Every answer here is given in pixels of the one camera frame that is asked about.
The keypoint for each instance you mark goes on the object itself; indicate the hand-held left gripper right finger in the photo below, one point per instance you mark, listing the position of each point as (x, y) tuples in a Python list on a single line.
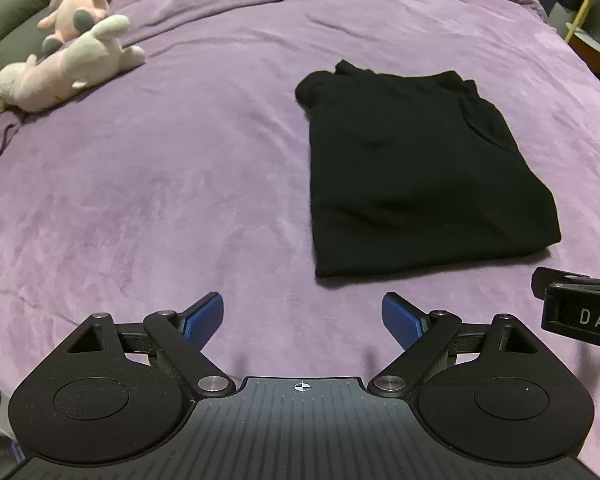
[(401, 319)]

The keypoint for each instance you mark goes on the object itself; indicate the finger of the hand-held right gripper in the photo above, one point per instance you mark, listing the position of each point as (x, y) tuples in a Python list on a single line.
[(565, 278)]

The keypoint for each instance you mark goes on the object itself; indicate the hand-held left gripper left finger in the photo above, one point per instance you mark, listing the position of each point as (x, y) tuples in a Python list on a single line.
[(203, 319)]

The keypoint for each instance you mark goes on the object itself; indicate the black garment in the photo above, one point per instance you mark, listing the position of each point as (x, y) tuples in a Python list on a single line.
[(415, 175)]

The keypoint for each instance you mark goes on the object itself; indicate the purple blanket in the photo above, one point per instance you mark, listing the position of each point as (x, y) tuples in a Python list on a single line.
[(180, 185)]

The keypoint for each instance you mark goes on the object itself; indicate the white plush toy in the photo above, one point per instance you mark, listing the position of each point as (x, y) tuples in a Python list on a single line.
[(65, 67)]

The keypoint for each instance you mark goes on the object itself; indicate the pink plush toy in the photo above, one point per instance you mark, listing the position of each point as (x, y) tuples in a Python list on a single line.
[(80, 2)]

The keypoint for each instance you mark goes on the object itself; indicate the grey-green pillow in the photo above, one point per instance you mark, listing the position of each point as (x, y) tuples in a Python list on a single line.
[(10, 25)]

